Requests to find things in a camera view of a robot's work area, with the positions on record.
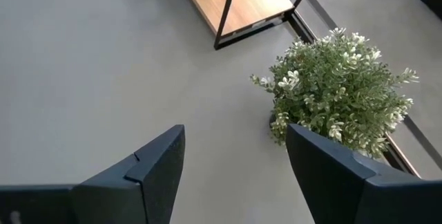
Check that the green potted plant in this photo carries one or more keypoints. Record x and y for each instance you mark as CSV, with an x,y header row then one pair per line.
x,y
338,89

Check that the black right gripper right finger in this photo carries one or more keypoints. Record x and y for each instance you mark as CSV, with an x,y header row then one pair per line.
x,y
331,189

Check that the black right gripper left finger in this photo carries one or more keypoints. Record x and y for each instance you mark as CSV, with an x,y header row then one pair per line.
x,y
152,182

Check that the wooden shelf black frame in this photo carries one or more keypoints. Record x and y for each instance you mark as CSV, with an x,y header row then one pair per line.
x,y
255,2

